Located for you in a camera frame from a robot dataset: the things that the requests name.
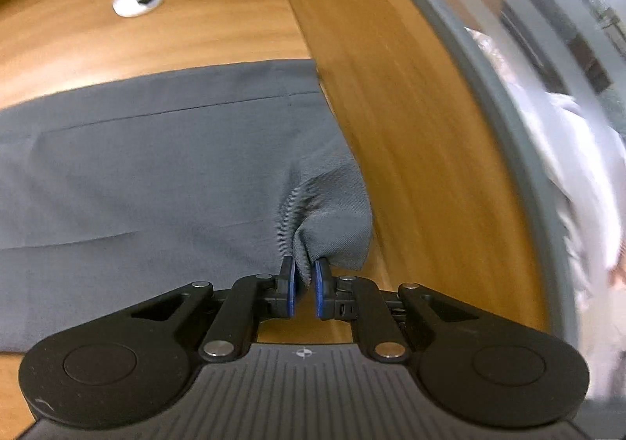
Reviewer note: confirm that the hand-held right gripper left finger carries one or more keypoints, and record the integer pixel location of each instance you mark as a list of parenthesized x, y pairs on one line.
[(292, 288)]

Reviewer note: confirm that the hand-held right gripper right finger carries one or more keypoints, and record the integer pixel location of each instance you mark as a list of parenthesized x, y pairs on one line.
[(320, 288)]

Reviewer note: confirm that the grey pants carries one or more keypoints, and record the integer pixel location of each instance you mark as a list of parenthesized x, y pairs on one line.
[(146, 176)]

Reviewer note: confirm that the white garment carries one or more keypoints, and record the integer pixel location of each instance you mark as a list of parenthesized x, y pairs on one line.
[(567, 166)]

